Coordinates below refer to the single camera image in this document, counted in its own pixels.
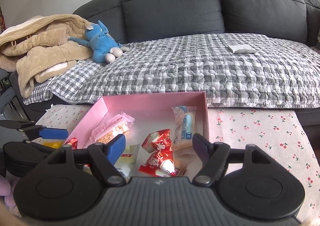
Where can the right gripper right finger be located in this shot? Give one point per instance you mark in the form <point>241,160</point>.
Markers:
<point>214,160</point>

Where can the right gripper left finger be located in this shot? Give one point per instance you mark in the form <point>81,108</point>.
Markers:
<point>102,158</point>

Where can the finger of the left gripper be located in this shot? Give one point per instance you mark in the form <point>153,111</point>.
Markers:
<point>37,131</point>

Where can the pale green snack packet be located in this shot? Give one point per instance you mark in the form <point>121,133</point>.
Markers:
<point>127,160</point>

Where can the red snack packet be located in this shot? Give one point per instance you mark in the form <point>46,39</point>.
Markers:
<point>73,142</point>
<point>160,163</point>

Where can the small white biscuit packet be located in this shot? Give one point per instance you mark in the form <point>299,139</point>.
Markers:
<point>180,169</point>

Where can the gloved left hand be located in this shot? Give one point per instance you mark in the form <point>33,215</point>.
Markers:
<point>7,190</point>

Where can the yellow snack packet far left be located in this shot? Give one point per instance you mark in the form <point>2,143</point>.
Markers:
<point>53,144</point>

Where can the pink wrapped snack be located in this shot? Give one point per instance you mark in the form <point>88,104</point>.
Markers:
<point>108,129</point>

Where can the grey office chair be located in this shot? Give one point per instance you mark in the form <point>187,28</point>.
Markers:
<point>10,104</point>

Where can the blue white wrapped snack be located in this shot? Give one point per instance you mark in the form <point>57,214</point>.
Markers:
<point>185,120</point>

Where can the pink cardboard box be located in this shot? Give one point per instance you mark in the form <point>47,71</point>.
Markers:
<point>152,112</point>

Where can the cherry print tablecloth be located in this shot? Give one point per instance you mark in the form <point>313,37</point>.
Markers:
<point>277,132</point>

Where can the beige quilted blanket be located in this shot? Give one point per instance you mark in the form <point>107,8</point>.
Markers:
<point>39,48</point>

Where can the grey checked sofa blanket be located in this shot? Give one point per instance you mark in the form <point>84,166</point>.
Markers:
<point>282,74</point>

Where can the blue plush toy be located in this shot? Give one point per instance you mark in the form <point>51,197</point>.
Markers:
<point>105,48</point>

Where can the white packet on sofa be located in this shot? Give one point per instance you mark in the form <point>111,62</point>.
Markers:
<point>242,49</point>

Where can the dark grey sofa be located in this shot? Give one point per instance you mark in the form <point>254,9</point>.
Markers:
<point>133,21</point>

